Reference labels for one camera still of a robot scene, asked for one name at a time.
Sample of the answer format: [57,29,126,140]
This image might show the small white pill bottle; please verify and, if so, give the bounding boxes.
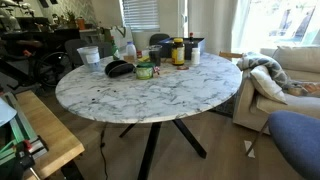
[190,47,201,66]

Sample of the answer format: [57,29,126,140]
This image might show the green glass bottle red cap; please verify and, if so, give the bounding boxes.
[110,35,121,61]

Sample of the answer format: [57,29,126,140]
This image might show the wooden chair back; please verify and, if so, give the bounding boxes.
[218,50,244,63]

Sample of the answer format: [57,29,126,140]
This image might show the pale blue sheet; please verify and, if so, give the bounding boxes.
[0,97,18,128]

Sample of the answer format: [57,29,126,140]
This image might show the beige sofa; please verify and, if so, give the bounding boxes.
[232,45,320,135]

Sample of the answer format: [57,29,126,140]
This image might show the navy blue box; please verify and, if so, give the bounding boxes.
[158,36,206,61]

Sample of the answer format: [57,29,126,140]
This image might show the blue upholstered chair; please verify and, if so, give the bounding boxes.
[245,110,320,180]

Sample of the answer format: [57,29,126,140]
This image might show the white bottle blue cap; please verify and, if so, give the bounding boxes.
[125,40,138,62]

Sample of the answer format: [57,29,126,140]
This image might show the dark rug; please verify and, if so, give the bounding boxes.
[209,94,239,119]

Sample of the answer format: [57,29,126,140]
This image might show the black oval purse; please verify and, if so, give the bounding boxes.
[104,59,136,79]

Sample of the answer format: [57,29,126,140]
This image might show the silver white cup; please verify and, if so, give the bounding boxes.
[76,45,102,73]

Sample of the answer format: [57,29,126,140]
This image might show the grey upholstered chair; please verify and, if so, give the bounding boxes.
[64,38,114,69]
[148,33,171,47]

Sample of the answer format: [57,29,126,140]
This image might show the red black clamp tool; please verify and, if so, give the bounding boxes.
[13,139,43,180]

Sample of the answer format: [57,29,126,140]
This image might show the grey patterned blanket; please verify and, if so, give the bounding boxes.
[236,51,303,91]

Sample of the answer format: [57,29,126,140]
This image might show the beige curtain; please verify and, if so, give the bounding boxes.
[187,0,240,56]

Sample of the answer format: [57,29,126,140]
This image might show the potted plant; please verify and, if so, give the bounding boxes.
[63,9,78,30]

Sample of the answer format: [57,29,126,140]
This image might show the black bicycle wheel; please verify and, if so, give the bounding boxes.
[33,51,73,89]

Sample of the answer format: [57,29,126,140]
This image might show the yellow flat sponge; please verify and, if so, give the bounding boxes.
[138,55,151,64]

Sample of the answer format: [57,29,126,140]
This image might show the white tote bag green handles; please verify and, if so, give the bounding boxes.
[103,24,135,53]

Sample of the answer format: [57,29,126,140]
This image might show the green aluminium guide rail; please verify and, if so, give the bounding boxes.
[0,91,50,166]

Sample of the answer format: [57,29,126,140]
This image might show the white cushion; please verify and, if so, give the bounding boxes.
[249,64,288,105]

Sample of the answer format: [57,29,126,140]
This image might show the wooden workbench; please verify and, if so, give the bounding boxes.
[14,89,86,180]

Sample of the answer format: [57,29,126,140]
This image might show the amber vitamin bottle yellow label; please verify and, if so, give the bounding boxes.
[171,37,186,66]

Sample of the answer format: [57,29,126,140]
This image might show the black floor cable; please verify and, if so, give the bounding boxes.
[99,123,110,180]

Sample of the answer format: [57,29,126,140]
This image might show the white window blinds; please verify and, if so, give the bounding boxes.
[121,0,161,33]

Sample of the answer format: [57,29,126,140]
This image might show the black table base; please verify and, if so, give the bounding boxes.
[118,118,208,180]

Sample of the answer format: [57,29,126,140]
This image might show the patterned colourful cushion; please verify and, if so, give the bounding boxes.
[288,81,320,98]

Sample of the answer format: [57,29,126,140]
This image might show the orange container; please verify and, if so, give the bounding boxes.
[76,16,87,31]

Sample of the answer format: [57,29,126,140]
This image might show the dark glass tumbler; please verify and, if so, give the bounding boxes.
[148,44,163,67]

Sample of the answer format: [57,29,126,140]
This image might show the white paper scrap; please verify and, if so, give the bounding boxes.
[243,139,257,159]

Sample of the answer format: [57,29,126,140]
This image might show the green lidded jar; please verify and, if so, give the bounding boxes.
[135,62,155,81]

